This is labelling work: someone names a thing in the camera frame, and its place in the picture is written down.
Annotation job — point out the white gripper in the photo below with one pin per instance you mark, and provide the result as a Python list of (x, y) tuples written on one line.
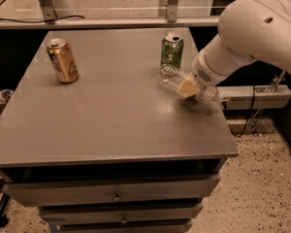
[(203, 71)]

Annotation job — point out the clear plastic water bottle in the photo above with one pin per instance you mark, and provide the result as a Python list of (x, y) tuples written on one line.
[(172, 77)]

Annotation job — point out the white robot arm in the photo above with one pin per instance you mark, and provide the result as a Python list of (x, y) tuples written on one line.
[(248, 31)]

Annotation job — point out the green soda can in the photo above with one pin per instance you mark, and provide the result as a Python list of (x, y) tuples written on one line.
[(171, 50)]

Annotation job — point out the gold soda can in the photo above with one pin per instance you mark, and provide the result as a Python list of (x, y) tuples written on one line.
[(62, 60)]

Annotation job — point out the grey drawer cabinet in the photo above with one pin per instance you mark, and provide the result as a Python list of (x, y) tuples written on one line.
[(115, 122)]

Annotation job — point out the bottom grey drawer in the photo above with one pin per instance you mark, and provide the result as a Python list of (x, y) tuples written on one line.
[(158, 226)]

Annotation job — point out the grey drawer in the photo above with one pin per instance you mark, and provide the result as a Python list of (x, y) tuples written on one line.
[(158, 226), (122, 213), (111, 191)]

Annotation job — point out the middle grey drawer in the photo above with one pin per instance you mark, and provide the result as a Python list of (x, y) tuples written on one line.
[(122, 213)]

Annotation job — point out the top grey drawer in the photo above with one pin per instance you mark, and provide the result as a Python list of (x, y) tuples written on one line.
[(111, 191)]

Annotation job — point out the lower metal rail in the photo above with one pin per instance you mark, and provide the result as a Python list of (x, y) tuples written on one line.
[(254, 97)]

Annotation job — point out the metal frame rail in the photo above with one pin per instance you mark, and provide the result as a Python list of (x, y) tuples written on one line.
[(109, 13)]

